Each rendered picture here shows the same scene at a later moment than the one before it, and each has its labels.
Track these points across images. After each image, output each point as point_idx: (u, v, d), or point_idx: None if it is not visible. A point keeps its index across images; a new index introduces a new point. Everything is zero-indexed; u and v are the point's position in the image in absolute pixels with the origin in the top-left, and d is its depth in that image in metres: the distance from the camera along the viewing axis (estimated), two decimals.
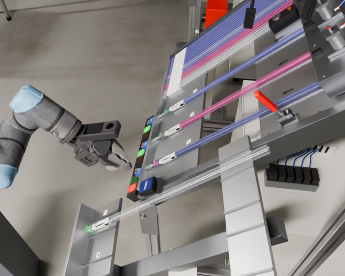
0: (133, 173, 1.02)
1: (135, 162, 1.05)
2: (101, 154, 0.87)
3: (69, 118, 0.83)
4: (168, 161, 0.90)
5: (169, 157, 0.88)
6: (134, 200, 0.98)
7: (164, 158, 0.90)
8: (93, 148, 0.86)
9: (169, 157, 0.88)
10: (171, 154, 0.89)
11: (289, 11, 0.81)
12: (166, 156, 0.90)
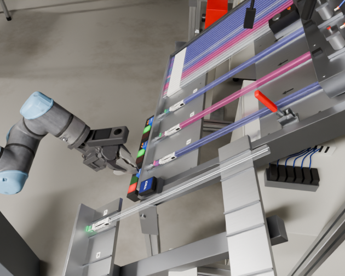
0: None
1: (135, 162, 1.05)
2: (109, 159, 0.88)
3: (78, 124, 0.84)
4: (168, 161, 0.90)
5: (169, 157, 0.88)
6: (134, 200, 0.98)
7: (164, 158, 0.90)
8: (101, 153, 0.87)
9: (169, 157, 0.88)
10: (171, 154, 0.89)
11: (289, 11, 0.81)
12: (166, 156, 0.90)
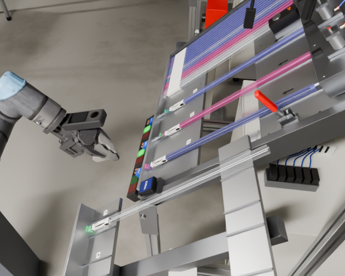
0: (133, 173, 1.02)
1: (135, 162, 1.05)
2: (86, 144, 0.84)
3: (53, 105, 0.80)
4: (159, 164, 0.91)
5: (160, 161, 0.90)
6: (134, 200, 0.98)
7: (155, 161, 0.92)
8: (78, 138, 0.83)
9: (160, 160, 0.90)
10: (162, 157, 0.90)
11: (289, 11, 0.81)
12: (157, 160, 0.91)
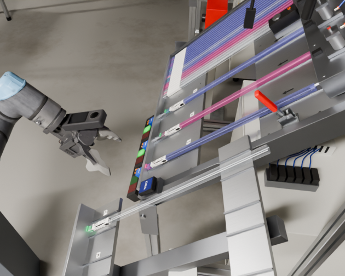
0: (133, 173, 1.02)
1: (135, 162, 1.05)
2: (86, 144, 0.84)
3: (53, 106, 0.80)
4: (159, 164, 0.91)
5: (160, 161, 0.90)
6: (134, 200, 0.98)
7: (155, 161, 0.92)
8: (78, 138, 0.83)
9: (160, 160, 0.90)
10: (162, 157, 0.90)
11: (289, 11, 0.81)
12: (157, 160, 0.91)
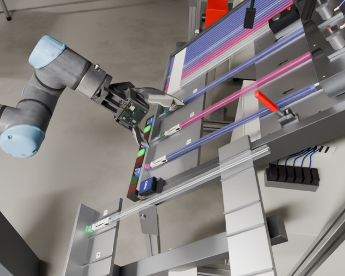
0: (133, 173, 1.02)
1: (135, 162, 1.05)
2: (142, 93, 0.79)
3: None
4: (159, 164, 0.91)
5: (160, 161, 0.90)
6: (134, 200, 0.98)
7: (155, 161, 0.92)
8: (132, 89, 0.78)
9: (160, 160, 0.90)
10: (162, 157, 0.90)
11: (289, 11, 0.81)
12: (157, 160, 0.91)
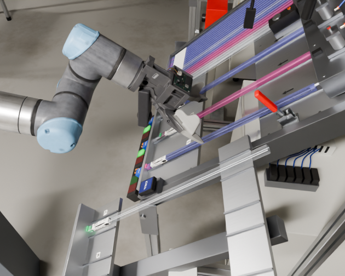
0: (133, 173, 1.02)
1: (135, 162, 1.05)
2: None
3: None
4: (159, 164, 0.91)
5: (160, 161, 0.90)
6: (134, 200, 0.98)
7: (155, 161, 0.92)
8: None
9: (160, 160, 0.90)
10: (162, 157, 0.90)
11: (289, 11, 0.81)
12: (157, 160, 0.91)
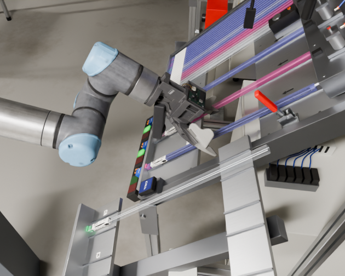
0: (133, 173, 1.02)
1: (135, 162, 1.05)
2: None
3: None
4: (159, 164, 0.91)
5: (160, 161, 0.90)
6: (134, 200, 0.98)
7: (155, 161, 0.92)
8: None
9: (160, 160, 0.90)
10: (162, 157, 0.90)
11: (289, 11, 0.81)
12: (157, 160, 0.91)
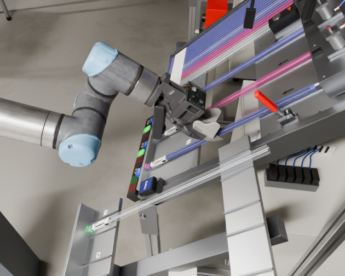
0: (133, 173, 1.02)
1: (135, 162, 1.05)
2: None
3: None
4: (159, 164, 0.91)
5: (160, 161, 0.90)
6: (134, 200, 0.98)
7: (155, 161, 0.92)
8: None
9: (160, 160, 0.90)
10: (162, 157, 0.90)
11: (289, 11, 0.81)
12: (157, 160, 0.91)
